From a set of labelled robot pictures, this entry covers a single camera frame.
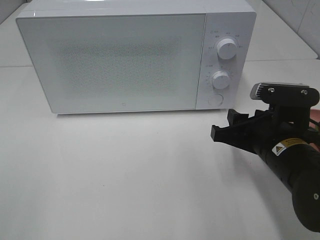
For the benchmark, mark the round white door release button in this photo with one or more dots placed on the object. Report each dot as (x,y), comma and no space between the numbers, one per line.
(215,100)

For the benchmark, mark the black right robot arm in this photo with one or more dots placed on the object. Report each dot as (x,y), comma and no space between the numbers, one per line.
(301,176)

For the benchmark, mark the white lower microwave knob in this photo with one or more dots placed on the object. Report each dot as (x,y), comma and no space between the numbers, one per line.
(220,80)

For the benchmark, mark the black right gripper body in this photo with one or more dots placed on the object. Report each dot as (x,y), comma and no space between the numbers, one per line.
(285,125)

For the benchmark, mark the white microwave door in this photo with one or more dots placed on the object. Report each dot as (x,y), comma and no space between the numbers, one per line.
(116,63)

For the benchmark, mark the pink plate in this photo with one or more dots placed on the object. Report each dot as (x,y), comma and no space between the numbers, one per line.
(315,117)

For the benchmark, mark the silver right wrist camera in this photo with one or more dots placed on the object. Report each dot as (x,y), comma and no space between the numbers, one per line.
(256,90)

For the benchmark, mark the white microwave knob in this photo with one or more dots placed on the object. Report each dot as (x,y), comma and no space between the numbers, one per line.
(220,80)
(226,48)

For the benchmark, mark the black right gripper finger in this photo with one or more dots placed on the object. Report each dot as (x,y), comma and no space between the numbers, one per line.
(237,134)
(234,117)

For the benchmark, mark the white upper microwave knob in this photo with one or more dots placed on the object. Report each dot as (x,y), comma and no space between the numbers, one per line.
(226,48)

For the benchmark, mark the white microwave oven body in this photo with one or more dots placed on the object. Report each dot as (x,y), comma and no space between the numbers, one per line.
(233,18)

